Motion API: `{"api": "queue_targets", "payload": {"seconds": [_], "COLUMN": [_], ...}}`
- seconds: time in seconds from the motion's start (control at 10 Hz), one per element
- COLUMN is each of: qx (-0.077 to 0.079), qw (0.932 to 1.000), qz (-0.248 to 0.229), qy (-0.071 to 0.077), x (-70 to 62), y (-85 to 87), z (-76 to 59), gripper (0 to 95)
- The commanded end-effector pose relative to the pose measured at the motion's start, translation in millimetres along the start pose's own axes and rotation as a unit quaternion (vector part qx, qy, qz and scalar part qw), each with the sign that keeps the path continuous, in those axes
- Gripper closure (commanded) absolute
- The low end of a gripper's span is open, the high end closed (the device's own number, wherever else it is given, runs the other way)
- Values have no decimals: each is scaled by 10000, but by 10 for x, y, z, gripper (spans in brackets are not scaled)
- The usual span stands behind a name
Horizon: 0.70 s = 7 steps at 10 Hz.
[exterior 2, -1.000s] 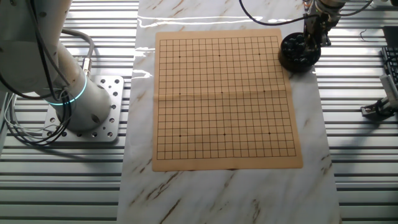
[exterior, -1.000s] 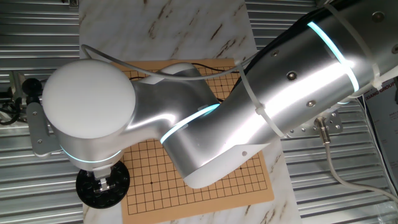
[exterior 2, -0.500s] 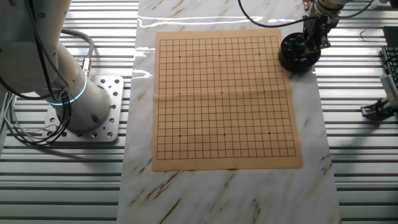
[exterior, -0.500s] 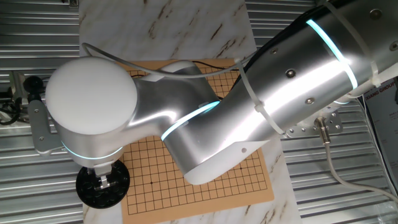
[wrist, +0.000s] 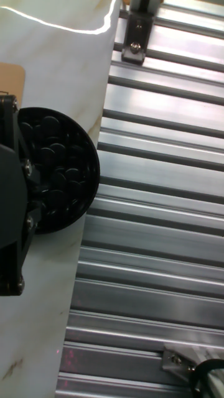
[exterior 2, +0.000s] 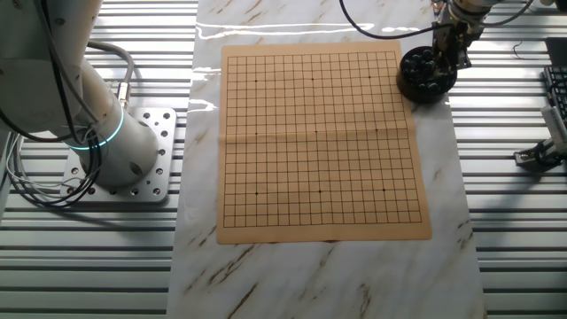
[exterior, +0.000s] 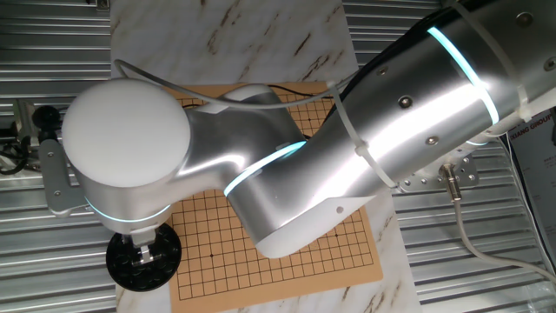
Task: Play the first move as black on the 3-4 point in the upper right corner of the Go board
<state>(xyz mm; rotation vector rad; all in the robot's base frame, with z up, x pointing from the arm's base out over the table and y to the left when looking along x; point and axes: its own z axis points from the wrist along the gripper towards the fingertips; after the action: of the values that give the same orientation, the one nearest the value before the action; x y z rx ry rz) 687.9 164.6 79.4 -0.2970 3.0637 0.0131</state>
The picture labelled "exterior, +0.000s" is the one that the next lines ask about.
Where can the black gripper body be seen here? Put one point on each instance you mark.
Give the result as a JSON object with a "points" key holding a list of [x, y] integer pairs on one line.
{"points": [[143, 239]]}

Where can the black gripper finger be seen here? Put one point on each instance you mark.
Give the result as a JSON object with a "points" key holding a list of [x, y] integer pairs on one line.
{"points": [[137, 257], [152, 256]]}

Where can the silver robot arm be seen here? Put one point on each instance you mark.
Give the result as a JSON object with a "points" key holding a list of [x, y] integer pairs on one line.
{"points": [[126, 130]]}

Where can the wooden go board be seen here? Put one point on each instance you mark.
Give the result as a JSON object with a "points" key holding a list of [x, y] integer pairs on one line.
{"points": [[217, 261]]}

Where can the black bowl of Go stones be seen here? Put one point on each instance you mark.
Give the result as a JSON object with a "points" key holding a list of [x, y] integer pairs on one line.
{"points": [[121, 274]]}

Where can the white marble pattern mat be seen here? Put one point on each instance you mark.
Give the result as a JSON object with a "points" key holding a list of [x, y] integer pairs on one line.
{"points": [[217, 26]]}

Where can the white zip tie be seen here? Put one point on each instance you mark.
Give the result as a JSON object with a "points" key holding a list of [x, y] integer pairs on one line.
{"points": [[510, 74], [347, 126]]}

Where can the printed poster sheet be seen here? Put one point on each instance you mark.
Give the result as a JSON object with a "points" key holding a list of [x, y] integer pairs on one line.
{"points": [[536, 174]]}

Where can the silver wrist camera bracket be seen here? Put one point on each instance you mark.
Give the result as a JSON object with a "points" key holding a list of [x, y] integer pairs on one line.
{"points": [[54, 182]]}

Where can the metal camera stand bracket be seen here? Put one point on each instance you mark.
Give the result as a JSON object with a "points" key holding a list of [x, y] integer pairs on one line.
{"points": [[13, 165]]}

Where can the small metal corner bracket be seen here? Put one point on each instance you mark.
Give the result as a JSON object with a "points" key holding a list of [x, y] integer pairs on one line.
{"points": [[102, 4]]}

